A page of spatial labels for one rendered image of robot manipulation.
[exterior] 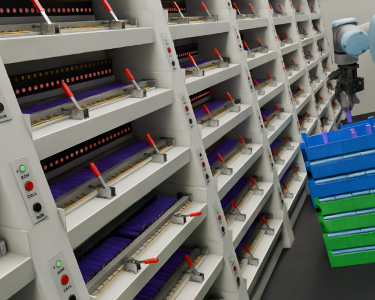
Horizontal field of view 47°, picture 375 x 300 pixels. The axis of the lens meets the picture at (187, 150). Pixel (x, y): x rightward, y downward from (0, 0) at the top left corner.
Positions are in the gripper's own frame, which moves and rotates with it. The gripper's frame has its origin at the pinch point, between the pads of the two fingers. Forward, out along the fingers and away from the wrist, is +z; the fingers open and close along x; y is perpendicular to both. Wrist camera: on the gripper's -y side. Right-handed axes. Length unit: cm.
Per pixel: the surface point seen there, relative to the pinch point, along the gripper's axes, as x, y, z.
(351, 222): -15.5, 20.6, 39.6
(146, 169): -90, 41, -22
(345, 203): -16.0, 18.2, 31.7
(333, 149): -15.6, 12.5, 9.0
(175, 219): -86, 41, -4
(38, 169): -112, 68, -43
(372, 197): -6.8, 23.1, 29.6
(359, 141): -6.9, 17.1, 6.9
